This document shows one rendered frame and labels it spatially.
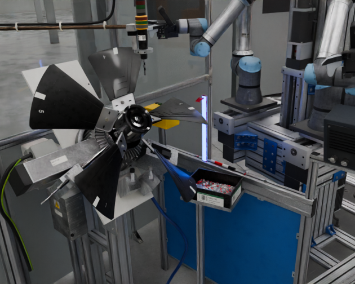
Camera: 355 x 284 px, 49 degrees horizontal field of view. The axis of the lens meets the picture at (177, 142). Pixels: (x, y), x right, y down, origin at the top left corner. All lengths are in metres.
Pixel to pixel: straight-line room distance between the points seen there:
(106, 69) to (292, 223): 1.00
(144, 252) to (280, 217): 1.20
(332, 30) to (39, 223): 1.71
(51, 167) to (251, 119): 1.16
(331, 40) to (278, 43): 4.06
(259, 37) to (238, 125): 3.40
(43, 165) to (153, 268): 1.37
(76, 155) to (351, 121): 0.95
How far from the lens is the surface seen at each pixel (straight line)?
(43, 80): 1.36
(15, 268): 2.12
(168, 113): 1.56
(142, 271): 2.55
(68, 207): 1.74
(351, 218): 2.78
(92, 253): 2.02
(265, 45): 5.50
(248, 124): 2.12
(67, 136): 1.59
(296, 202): 1.66
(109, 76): 1.56
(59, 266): 2.49
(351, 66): 1.31
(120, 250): 1.79
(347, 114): 1.44
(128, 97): 1.49
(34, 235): 2.29
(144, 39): 1.42
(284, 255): 1.86
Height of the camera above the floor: 1.70
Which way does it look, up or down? 24 degrees down
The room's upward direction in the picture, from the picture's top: 2 degrees counter-clockwise
